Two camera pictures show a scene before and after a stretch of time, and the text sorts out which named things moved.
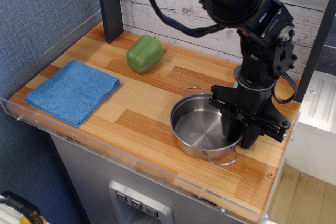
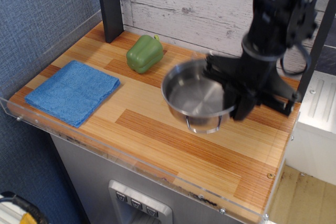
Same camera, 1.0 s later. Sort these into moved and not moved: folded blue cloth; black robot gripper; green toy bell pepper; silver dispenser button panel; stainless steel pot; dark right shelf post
Moved: black robot gripper; stainless steel pot
Not moved: folded blue cloth; silver dispenser button panel; dark right shelf post; green toy bell pepper
